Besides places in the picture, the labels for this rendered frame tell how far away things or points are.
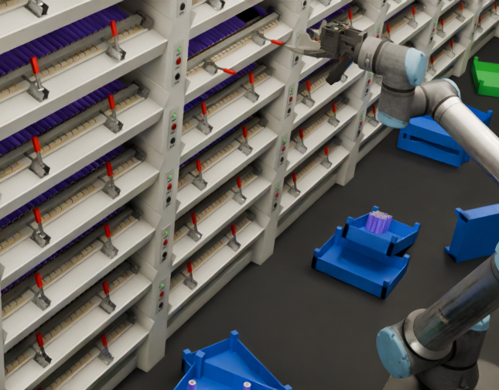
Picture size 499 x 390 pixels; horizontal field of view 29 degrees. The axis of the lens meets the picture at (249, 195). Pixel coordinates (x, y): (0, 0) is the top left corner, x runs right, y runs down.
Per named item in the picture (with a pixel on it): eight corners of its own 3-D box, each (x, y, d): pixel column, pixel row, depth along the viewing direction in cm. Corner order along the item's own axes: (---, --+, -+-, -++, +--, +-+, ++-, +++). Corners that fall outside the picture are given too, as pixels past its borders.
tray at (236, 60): (288, 40, 300) (299, 16, 294) (179, 108, 255) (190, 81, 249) (238, 5, 304) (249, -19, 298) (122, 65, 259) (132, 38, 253)
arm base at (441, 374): (485, 367, 294) (493, 343, 288) (466, 405, 279) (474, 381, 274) (427, 342, 300) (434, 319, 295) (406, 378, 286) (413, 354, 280)
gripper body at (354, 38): (331, 18, 258) (371, 30, 253) (327, 48, 263) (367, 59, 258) (319, 26, 253) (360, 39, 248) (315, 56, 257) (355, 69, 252)
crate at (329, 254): (406, 272, 354) (410, 255, 349) (384, 299, 338) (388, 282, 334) (335, 242, 365) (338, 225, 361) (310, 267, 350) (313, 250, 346)
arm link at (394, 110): (422, 126, 258) (430, 85, 251) (388, 134, 253) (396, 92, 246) (401, 111, 265) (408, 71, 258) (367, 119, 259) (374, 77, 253)
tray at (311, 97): (361, 76, 373) (377, 49, 364) (287, 134, 328) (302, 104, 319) (320, 47, 377) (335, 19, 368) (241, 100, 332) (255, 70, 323)
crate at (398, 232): (368, 224, 378) (374, 205, 376) (415, 242, 371) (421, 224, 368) (340, 237, 352) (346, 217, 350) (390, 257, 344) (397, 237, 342)
